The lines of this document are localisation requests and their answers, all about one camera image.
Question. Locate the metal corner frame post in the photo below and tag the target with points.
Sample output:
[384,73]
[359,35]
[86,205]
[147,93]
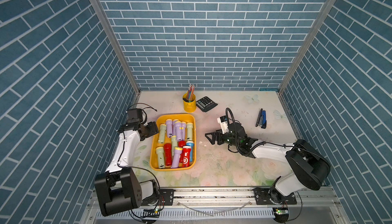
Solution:
[97,6]
[323,13]

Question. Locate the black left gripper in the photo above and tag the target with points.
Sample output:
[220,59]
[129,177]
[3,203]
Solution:
[153,128]

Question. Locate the metal corner frame post right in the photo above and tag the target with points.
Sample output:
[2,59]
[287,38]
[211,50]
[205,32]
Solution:
[323,13]

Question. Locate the pale green flashlight yellow head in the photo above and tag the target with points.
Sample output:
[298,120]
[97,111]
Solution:
[190,131]

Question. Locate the black calculator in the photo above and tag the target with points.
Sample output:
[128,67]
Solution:
[205,104]

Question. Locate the metal corner frame post left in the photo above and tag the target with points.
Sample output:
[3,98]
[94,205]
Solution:
[97,6]

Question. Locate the blue black stapler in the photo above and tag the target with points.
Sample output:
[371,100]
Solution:
[261,119]

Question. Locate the coloured pencils bunch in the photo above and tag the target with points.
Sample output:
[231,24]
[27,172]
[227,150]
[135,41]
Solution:
[190,93]

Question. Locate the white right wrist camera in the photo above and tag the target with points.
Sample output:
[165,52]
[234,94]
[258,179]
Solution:
[223,122]

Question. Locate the lilac flashlight yellow head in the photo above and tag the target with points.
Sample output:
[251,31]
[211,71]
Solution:
[169,127]

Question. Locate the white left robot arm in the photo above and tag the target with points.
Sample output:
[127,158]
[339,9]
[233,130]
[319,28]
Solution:
[118,189]

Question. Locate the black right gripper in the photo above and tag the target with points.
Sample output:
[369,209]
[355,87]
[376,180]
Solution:
[215,133]

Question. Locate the aluminium front rail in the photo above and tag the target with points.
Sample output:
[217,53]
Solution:
[228,205]

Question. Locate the yellow plastic tray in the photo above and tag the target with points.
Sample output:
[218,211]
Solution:
[185,117]

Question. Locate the red flashlight white head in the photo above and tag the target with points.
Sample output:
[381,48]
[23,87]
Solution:
[186,157]

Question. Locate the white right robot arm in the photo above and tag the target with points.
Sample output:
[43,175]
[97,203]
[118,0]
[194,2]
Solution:
[309,168]

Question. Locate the yellow pencil cup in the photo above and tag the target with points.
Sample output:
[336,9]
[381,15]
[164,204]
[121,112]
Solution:
[189,105]

